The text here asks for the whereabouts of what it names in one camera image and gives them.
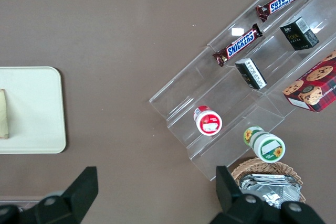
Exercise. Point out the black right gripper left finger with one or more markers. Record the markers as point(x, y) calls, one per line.
point(76, 197)

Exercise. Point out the red tartan cookie box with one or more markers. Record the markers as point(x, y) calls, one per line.
point(315, 85)

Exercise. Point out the cream rectangular tray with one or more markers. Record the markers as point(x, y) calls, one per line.
point(34, 108)

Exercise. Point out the Snickers chocolate bar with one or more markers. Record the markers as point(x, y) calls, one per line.
point(237, 44)
point(284, 0)

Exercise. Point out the small black carton box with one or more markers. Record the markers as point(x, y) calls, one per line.
point(251, 74)
point(299, 33)

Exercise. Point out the green lid yogurt cup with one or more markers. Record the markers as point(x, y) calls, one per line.
point(267, 146)

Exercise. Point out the red lid yogurt cup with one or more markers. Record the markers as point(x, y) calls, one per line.
point(208, 123)

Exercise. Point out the light tan wicker basket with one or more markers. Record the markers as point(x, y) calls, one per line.
point(262, 165)

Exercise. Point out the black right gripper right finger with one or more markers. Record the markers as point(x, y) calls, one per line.
point(231, 203)

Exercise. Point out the clear acrylic step display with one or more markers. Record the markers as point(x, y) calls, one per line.
point(204, 82)

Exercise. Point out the aluminium foil container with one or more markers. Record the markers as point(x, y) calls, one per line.
point(275, 190)

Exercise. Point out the triangle sandwich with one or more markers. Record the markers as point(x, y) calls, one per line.
point(4, 113)

